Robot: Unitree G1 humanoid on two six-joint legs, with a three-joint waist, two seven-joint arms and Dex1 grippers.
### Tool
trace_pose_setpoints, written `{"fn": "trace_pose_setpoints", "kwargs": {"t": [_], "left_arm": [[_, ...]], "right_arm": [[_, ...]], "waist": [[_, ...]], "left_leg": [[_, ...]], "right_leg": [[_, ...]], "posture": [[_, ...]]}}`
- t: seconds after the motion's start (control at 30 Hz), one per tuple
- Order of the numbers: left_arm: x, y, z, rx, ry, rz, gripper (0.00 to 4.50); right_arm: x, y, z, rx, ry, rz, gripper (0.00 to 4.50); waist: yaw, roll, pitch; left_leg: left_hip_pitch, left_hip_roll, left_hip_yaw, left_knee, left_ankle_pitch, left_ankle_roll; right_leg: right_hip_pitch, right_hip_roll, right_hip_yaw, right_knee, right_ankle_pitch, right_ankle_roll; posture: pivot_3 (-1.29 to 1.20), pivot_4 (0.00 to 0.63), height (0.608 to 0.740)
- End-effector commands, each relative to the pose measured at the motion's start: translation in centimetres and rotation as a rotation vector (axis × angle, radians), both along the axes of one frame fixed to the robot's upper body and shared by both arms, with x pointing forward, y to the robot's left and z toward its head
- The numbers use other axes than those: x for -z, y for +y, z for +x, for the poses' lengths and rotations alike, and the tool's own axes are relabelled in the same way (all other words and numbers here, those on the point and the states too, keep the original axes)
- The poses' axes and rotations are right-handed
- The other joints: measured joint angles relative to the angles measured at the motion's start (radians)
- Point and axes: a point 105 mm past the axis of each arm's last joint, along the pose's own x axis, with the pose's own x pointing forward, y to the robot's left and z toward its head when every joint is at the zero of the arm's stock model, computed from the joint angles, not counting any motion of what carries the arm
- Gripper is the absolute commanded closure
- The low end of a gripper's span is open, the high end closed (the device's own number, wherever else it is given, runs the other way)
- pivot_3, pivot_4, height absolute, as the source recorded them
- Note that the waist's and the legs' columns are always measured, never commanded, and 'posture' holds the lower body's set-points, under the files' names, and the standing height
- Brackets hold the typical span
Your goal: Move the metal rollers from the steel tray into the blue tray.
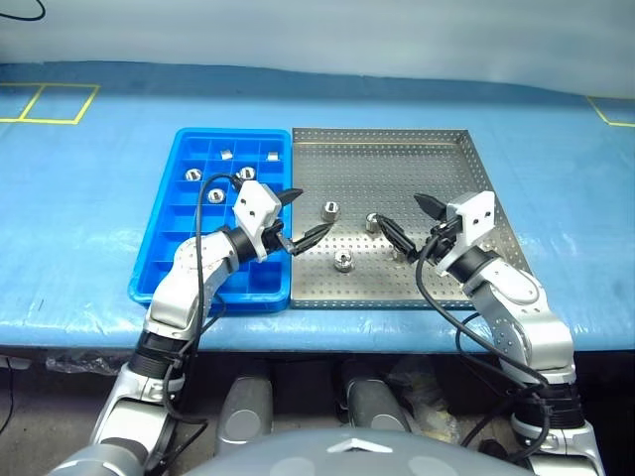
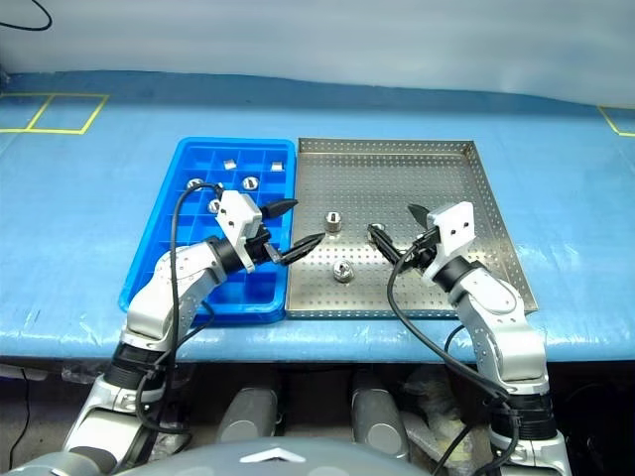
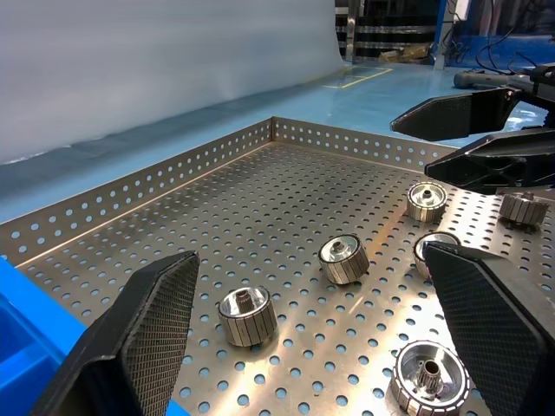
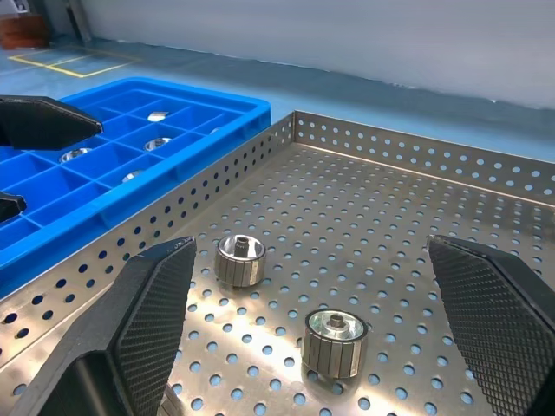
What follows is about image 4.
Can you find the orange object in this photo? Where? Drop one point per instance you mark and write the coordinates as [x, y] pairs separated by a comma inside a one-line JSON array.
[[21, 32]]

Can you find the perforated metal tray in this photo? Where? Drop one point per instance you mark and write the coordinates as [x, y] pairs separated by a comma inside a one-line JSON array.
[[368, 277]]

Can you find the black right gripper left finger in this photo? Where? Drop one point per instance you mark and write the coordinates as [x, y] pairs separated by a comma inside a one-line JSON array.
[[130, 329]]

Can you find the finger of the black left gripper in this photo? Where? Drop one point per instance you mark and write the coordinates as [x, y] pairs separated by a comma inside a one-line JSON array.
[[11, 206], [43, 123]]

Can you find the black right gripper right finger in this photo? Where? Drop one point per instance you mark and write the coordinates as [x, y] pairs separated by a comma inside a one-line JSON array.
[[490, 312]]

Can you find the blue compartment tray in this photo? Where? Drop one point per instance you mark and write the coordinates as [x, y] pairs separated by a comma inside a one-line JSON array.
[[52, 208]]

